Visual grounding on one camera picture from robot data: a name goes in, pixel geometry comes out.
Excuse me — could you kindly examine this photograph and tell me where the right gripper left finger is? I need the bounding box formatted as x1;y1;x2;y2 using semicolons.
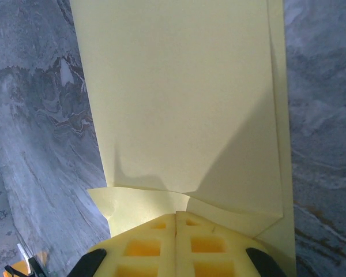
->
72;212;177;277

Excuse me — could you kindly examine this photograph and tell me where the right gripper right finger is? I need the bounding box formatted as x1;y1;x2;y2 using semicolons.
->
176;210;286;277

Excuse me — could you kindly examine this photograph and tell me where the yellow cloth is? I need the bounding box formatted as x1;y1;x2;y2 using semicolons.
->
69;0;297;277

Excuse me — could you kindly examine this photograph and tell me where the yellow toy block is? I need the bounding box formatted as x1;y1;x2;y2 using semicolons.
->
4;250;49;277

